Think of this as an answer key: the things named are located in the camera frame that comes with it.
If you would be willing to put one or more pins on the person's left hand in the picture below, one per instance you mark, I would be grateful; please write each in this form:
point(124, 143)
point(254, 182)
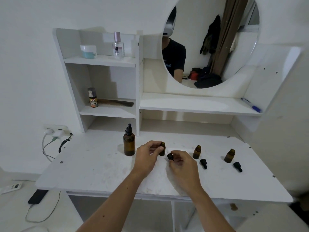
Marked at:
point(144, 158)

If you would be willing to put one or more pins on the person's right hand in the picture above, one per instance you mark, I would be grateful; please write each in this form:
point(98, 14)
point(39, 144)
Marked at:
point(185, 171)

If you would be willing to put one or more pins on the person's right thumb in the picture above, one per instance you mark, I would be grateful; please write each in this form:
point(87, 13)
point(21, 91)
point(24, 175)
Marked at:
point(174, 162)

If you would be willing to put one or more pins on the person's left thumb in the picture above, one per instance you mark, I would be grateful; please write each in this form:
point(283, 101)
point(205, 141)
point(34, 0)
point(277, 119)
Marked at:
point(156, 151)

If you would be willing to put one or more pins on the small amber glass bottle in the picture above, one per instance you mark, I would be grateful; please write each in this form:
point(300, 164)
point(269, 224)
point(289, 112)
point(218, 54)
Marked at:
point(229, 157)
point(196, 153)
point(163, 149)

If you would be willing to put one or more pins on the black dropper cap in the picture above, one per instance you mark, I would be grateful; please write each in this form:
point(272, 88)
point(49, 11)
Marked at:
point(237, 166)
point(170, 156)
point(203, 163)

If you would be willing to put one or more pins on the person's right forearm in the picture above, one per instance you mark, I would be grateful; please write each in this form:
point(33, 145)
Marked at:
point(210, 210)

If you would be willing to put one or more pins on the person's left forearm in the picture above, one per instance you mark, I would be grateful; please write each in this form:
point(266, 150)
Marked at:
point(108, 202)

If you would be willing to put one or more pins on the large amber dropper bottle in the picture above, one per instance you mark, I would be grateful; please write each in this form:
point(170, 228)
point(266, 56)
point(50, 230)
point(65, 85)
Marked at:
point(129, 144)

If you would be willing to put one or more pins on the white shelf unit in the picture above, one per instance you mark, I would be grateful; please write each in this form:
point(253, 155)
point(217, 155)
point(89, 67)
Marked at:
point(183, 103)

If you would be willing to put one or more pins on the brown comb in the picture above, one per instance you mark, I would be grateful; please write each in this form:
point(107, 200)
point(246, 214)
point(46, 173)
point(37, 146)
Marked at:
point(118, 103)

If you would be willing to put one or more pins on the white dressing table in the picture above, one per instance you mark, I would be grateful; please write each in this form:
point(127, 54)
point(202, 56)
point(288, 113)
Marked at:
point(96, 166)

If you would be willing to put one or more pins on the small bottle orange label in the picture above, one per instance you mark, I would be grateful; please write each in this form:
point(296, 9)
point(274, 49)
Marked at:
point(93, 99)

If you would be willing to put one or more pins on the blue and white pen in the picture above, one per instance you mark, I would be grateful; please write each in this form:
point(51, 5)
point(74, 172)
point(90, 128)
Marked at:
point(251, 105)

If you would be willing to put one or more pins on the white charger plug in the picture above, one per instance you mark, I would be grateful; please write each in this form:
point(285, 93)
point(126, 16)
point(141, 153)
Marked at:
point(58, 134)

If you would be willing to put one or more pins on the clear perfume bottle pink cap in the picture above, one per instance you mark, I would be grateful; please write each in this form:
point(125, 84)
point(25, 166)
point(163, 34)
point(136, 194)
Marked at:
point(118, 49)

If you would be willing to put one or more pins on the translucent white bottle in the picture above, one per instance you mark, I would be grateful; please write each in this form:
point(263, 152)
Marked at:
point(134, 44)

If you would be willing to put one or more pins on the white and teal cream jar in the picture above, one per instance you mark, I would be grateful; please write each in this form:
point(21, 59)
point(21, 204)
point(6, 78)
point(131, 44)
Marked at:
point(88, 51)

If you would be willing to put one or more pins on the black phone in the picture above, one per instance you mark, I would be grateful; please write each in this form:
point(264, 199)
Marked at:
point(38, 196)

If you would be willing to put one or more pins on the round mirror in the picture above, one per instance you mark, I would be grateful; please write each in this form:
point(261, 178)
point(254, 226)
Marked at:
point(231, 45)

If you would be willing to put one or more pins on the white remote control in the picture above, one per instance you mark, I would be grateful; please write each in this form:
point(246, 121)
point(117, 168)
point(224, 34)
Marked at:
point(10, 188)

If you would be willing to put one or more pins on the white wall power outlet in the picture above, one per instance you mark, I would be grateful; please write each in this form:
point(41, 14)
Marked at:
point(63, 129)

